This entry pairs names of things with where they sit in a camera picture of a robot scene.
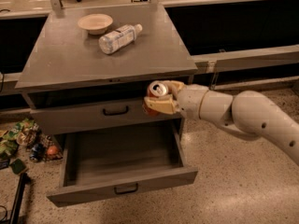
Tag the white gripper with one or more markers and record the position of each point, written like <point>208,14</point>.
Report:
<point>191,99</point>

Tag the red coke can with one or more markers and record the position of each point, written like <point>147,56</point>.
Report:
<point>155,89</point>

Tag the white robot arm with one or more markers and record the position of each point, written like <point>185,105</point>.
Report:
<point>248,115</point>

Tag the grey drawer cabinet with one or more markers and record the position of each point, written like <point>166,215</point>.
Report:
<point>67,67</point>

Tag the open grey middle drawer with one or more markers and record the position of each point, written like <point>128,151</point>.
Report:
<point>120,161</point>

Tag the closed grey top drawer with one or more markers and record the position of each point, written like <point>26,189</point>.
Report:
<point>94,116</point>

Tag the blue soda can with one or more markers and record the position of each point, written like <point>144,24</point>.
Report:
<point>37,153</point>

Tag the clear plastic water bottle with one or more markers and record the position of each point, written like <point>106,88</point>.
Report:
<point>119,38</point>

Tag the beige shallow bowl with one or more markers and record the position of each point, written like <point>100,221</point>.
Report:
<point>95,24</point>

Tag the orange fruit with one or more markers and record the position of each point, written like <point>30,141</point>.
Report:
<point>52,152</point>

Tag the black stand pole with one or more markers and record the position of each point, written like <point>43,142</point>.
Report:
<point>14,216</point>

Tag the green sponge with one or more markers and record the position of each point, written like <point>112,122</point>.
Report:
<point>18,167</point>

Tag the green chip bag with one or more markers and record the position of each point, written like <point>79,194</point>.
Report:
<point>21,134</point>

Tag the black wire basket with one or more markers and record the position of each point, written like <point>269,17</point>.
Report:
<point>39,138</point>

